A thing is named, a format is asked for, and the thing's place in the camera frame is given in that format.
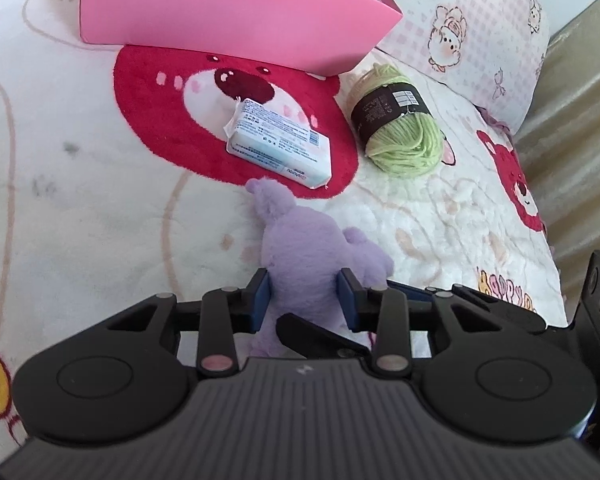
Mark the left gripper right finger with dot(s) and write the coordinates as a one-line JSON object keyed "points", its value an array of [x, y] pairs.
{"points": [[350, 294]]}

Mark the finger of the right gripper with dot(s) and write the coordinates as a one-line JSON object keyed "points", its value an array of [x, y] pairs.
{"points": [[413, 294], [316, 343]]}

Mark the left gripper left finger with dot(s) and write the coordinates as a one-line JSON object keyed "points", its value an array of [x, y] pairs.
{"points": [[257, 297]]}

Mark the purple plush toy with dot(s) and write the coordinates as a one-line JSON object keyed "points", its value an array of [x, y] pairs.
{"points": [[303, 251]]}

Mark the white soap bar pack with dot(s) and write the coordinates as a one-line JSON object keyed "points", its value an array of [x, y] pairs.
{"points": [[278, 144]]}

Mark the green yarn ball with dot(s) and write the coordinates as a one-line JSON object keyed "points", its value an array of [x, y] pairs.
{"points": [[393, 123]]}

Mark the bear print bed blanket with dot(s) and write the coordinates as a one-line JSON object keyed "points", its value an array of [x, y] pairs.
{"points": [[115, 184]]}

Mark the beige curtain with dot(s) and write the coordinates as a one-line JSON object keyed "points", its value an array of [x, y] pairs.
{"points": [[559, 148]]}

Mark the pink checkered pillow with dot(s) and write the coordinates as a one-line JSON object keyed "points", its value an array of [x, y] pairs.
{"points": [[489, 51]]}

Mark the pink cardboard box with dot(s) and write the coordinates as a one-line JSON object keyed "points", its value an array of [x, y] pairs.
{"points": [[323, 37]]}

